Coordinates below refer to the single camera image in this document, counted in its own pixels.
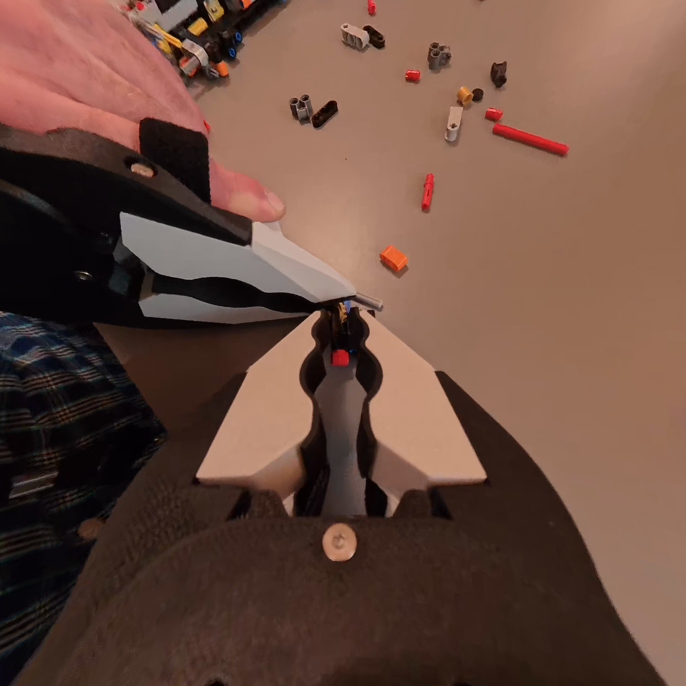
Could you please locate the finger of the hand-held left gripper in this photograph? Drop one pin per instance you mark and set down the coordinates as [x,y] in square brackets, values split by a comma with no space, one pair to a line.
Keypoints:
[182,311]
[214,252]

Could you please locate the grey and black lego connector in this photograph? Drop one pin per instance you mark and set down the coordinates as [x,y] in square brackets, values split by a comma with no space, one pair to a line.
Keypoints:
[301,108]

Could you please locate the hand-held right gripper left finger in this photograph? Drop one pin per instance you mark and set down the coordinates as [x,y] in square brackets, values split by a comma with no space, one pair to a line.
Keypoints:
[257,429]

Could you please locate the small red lego bush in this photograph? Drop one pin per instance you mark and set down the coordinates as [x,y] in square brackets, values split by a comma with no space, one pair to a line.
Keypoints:
[412,75]
[493,114]

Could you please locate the person's plaid shirt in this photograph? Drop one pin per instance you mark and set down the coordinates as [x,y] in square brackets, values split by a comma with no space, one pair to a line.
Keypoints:
[64,429]

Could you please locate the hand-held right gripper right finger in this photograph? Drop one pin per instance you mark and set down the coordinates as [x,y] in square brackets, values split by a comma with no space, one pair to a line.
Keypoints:
[429,429]

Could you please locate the black lego gear assembly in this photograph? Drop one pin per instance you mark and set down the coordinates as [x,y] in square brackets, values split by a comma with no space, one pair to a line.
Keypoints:
[339,343]

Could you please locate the small grey lego connector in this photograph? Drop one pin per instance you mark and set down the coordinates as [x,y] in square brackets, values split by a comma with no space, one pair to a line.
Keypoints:
[355,36]

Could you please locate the small black lego connector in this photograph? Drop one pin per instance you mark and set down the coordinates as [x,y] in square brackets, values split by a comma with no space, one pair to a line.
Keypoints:
[498,74]

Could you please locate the light grey lego beam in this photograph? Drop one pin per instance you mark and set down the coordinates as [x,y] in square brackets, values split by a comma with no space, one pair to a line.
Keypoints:
[453,124]

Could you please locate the orange lego piece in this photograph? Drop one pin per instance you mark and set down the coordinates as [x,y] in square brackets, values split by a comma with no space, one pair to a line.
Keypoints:
[394,258]

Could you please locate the short black lego beam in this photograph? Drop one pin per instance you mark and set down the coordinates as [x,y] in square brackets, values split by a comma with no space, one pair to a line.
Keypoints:
[375,36]
[325,114]

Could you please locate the dark grey lego connector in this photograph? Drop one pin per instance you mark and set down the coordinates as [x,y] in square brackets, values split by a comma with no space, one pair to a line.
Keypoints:
[439,56]

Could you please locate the long red lego axle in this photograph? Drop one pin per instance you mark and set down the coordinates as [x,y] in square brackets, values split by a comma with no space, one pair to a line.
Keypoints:
[530,139]

